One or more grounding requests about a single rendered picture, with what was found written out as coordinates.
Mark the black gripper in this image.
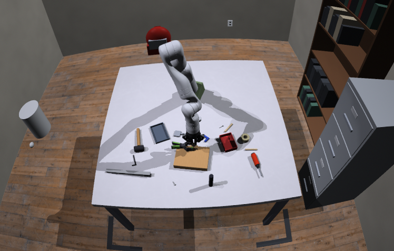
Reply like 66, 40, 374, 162
182, 131, 204, 146

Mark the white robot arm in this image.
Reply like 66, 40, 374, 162
159, 40, 202, 134

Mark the brown wooden bench board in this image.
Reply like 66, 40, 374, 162
173, 147, 210, 171

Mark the grey flat bar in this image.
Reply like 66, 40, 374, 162
106, 169, 151, 177

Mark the red-handled screwdriver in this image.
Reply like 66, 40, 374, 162
251, 152, 262, 176

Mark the red open tray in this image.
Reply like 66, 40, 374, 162
219, 132, 238, 152

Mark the black mallet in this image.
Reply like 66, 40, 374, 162
134, 128, 144, 152

